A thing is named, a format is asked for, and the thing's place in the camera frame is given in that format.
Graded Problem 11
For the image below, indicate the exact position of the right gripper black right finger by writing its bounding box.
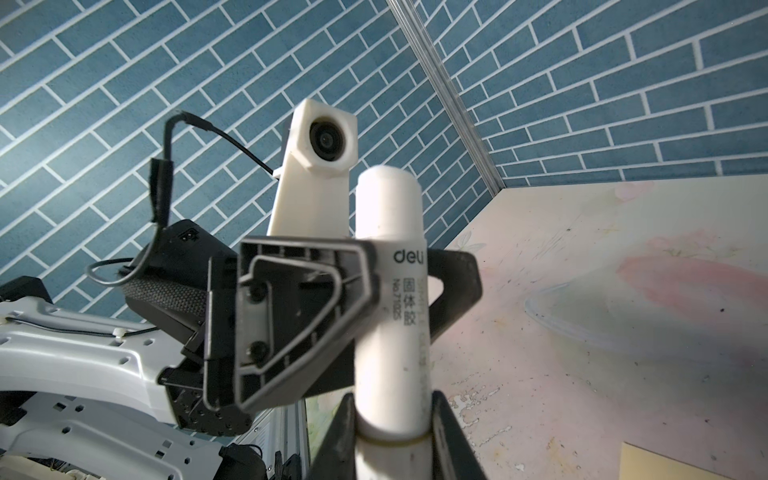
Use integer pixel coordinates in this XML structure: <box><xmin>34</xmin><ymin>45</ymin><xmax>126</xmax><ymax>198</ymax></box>
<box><xmin>432</xmin><ymin>390</ymin><xmax>486</xmax><ymax>480</ymax></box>

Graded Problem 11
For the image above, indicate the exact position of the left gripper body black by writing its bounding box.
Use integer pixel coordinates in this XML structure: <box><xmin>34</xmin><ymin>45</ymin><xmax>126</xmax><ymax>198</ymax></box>
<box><xmin>158</xmin><ymin>254</ymin><xmax>354</xmax><ymax>436</ymax></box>

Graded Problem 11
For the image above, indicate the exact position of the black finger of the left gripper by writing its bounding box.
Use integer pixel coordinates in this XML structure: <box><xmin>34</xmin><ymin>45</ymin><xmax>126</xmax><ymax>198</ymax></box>
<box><xmin>427</xmin><ymin>249</ymin><xmax>483</xmax><ymax>343</ymax></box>
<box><xmin>233</xmin><ymin>236</ymin><xmax>381</xmax><ymax>413</ymax></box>

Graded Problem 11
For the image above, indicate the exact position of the white glue stick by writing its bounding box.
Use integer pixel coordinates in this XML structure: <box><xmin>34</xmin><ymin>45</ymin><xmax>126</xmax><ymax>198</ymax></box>
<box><xmin>354</xmin><ymin>166</ymin><xmax>433</xmax><ymax>479</ymax></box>

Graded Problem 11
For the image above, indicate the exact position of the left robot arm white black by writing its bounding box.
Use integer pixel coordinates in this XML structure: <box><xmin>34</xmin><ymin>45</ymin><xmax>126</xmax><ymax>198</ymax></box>
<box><xmin>1</xmin><ymin>220</ymin><xmax>484</xmax><ymax>479</ymax></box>

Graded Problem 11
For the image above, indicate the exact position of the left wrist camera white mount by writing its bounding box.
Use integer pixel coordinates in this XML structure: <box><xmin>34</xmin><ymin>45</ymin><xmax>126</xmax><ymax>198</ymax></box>
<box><xmin>267</xmin><ymin>98</ymin><xmax>359</xmax><ymax>238</ymax></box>

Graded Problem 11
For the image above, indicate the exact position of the left aluminium corner post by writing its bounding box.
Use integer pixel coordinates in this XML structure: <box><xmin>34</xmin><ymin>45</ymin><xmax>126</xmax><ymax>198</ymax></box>
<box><xmin>387</xmin><ymin>0</ymin><xmax>505</xmax><ymax>197</ymax></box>

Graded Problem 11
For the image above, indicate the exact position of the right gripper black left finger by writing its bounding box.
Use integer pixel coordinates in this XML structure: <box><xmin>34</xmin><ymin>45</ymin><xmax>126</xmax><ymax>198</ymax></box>
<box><xmin>307</xmin><ymin>393</ymin><xmax>357</xmax><ymax>480</ymax></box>

